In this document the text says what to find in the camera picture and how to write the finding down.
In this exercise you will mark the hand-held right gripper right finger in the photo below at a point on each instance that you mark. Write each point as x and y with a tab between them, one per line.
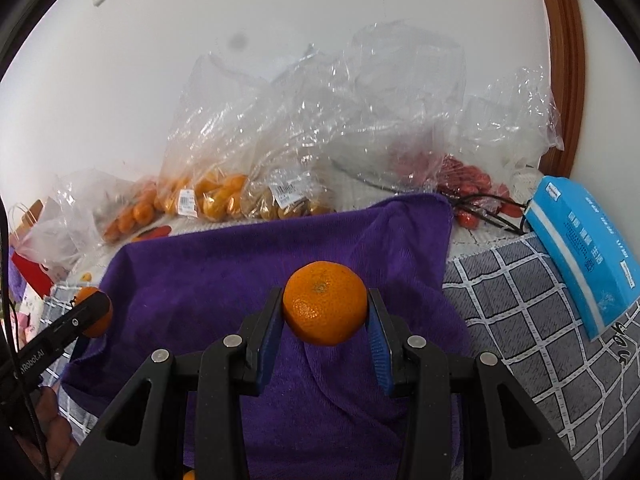
377	340

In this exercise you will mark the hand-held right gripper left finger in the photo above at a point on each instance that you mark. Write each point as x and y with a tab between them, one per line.
272	345

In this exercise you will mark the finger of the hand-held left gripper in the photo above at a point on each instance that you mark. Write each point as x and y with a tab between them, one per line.
82	317

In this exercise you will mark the mandarin orange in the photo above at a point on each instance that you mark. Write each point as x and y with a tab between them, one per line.
100	323
189	475
325	305

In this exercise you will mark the purple towel-lined tray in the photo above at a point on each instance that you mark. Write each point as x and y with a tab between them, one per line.
200	270

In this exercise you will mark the person's left hand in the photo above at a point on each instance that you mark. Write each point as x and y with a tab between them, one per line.
55	425

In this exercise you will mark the white patterned box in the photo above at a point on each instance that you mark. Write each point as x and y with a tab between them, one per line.
35	310

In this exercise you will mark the red paper bag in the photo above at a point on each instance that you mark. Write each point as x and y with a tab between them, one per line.
30	230
30	272

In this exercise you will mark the clear bag of mandarins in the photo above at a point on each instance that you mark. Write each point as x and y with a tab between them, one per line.
125	210

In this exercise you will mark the clear bag of kumquats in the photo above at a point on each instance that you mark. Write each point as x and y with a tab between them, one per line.
280	200

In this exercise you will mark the grey checkered blanket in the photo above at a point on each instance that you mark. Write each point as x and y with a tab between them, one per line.
525	320

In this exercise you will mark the clear bag of oranges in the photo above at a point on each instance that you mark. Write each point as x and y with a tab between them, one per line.
220	195

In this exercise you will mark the blue tissue pack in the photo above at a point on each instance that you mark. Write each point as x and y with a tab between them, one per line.
575	240

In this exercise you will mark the large clear plastic bag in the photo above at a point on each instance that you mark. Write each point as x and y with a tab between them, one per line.
390	110

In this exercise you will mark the crumpled clear plastic bag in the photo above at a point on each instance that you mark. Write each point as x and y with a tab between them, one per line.
510	110

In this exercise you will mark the brown wooden door frame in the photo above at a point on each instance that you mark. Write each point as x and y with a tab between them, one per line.
565	60

